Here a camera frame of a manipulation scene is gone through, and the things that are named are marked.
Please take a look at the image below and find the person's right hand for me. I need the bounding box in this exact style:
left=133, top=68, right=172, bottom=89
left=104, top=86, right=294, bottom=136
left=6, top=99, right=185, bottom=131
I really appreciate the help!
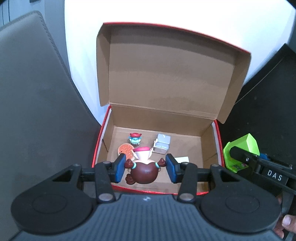
left=273, top=196, right=296, bottom=240

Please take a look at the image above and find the pale purple cube toy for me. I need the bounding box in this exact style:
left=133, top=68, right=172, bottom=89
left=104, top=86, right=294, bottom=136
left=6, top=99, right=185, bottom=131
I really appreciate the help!
left=153, top=134, right=172, bottom=155

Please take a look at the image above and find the blue figure toy red hat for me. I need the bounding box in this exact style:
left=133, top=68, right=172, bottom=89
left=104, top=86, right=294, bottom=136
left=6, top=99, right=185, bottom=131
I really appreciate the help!
left=129, top=133, right=143, bottom=146

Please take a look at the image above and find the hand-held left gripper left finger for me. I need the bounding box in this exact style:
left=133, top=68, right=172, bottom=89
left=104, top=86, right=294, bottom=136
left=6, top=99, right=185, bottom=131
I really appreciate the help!
left=52, top=154, right=127, bottom=204

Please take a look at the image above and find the black mat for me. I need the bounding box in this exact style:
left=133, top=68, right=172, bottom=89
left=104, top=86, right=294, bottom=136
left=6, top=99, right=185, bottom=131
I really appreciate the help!
left=219, top=43, right=296, bottom=168

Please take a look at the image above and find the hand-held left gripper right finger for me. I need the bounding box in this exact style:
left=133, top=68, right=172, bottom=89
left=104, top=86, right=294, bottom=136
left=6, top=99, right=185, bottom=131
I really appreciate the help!
left=165, top=153, right=234, bottom=204

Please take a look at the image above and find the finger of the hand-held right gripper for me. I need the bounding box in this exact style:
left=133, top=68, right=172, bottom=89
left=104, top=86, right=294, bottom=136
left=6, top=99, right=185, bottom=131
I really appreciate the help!
left=259, top=153, right=292, bottom=168
left=230, top=146, right=258, bottom=171

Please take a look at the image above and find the red cardboard box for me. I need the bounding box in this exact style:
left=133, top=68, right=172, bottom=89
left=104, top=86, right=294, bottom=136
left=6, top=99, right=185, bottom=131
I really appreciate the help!
left=92, top=22, right=252, bottom=194

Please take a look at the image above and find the brown figure toy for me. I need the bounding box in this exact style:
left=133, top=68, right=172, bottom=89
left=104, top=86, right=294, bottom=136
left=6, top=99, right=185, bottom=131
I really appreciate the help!
left=124, top=146, right=167, bottom=185

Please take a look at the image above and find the green hexagonal box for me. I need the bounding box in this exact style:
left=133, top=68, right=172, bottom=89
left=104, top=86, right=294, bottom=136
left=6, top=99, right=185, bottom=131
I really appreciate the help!
left=223, top=133, right=260, bottom=174

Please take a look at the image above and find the burger toy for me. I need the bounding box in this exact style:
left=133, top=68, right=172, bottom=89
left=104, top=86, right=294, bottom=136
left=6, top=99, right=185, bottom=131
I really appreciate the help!
left=117, top=143, right=135, bottom=162

